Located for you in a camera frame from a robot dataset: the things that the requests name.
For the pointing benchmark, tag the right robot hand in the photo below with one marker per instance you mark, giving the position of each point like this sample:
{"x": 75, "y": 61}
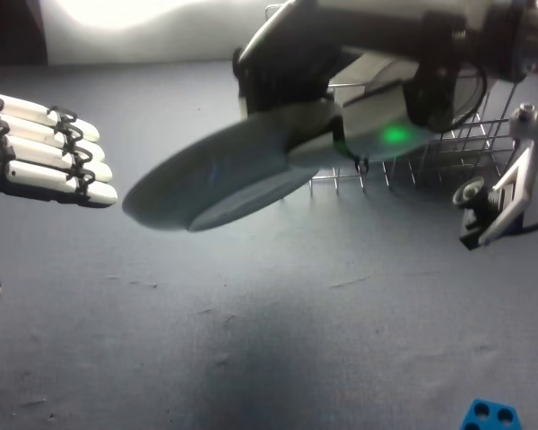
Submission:
{"x": 287, "y": 67}

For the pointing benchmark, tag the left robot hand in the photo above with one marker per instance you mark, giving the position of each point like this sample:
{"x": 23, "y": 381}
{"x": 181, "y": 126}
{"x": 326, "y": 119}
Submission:
{"x": 36, "y": 148}

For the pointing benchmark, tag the white round plate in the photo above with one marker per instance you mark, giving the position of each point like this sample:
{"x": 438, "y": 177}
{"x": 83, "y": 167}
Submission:
{"x": 197, "y": 179}

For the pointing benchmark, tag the black curtain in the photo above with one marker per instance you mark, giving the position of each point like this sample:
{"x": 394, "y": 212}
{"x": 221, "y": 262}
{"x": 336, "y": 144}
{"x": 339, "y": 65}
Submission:
{"x": 9, "y": 31}

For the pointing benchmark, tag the white backdrop sheet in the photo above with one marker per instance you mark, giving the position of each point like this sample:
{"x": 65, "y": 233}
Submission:
{"x": 139, "y": 27}

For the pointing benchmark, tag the grey table cloth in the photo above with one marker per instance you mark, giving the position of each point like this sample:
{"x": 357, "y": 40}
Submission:
{"x": 251, "y": 313}

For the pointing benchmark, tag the blue block with round holes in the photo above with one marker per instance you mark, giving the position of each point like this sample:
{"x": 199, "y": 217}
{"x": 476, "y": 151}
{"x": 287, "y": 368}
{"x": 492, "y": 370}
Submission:
{"x": 493, "y": 423}

